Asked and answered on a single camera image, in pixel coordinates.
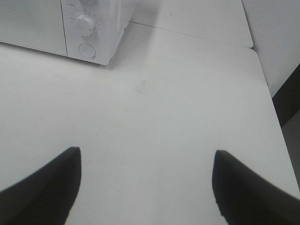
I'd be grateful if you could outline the white timer knob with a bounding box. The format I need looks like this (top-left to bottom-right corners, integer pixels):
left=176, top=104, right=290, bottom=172
left=75, top=15, right=96, bottom=37

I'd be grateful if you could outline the white upper power knob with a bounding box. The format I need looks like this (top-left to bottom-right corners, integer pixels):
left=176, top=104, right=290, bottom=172
left=79, top=0, right=98, bottom=7

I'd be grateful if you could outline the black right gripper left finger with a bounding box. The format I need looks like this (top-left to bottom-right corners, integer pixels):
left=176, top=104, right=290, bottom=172
left=0, top=147, right=81, bottom=225

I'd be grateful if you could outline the white microwave oven body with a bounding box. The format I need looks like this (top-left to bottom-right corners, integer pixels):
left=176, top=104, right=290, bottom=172
left=60, top=0, right=135, bottom=65

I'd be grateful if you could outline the white microwave door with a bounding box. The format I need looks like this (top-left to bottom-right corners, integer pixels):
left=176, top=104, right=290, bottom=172
left=0, top=0, right=67, bottom=56

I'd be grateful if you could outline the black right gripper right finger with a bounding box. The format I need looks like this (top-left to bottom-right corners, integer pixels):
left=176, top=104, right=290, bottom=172
left=212, top=150, right=300, bottom=225

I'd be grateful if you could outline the round white door button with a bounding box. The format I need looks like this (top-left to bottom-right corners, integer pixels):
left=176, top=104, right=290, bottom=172
left=79, top=43, right=96, bottom=58

